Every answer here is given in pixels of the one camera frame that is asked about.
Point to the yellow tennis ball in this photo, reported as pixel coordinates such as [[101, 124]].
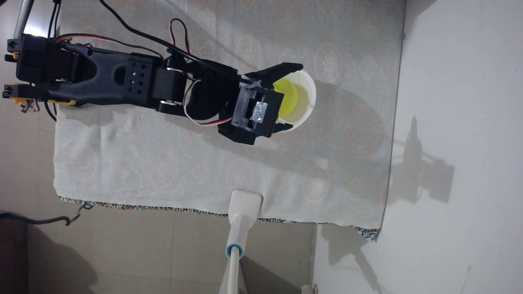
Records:
[[288, 98]]

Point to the white round bowl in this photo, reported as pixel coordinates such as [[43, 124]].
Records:
[[308, 98]]

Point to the white patterned towel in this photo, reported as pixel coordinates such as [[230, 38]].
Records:
[[163, 163]]

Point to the black yellow table clamp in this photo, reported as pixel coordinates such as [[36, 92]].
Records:
[[24, 92]]

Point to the silver metal pole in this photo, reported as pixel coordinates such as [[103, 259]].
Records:
[[22, 18]]

